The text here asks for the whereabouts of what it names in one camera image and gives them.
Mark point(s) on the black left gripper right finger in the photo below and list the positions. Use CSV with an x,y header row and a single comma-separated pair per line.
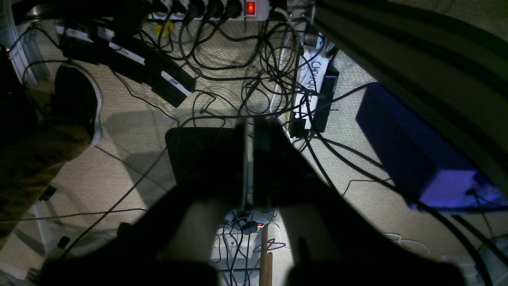
x,y
332,244

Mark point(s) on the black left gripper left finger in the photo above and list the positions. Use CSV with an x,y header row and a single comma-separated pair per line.
x,y
169,245

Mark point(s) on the black flat tablet device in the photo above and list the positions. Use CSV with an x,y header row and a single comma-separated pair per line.
x,y
213,155

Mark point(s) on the blue plastic box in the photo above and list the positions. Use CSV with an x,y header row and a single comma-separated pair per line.
x,y
420,161

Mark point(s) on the black adapter handwritten white label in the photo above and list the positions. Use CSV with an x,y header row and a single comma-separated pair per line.
x,y
317,78

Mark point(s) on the black power brick white label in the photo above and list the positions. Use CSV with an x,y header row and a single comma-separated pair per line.
x,y
128,56

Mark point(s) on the white power strip red switch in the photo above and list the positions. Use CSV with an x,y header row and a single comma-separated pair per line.
x,y
231,10

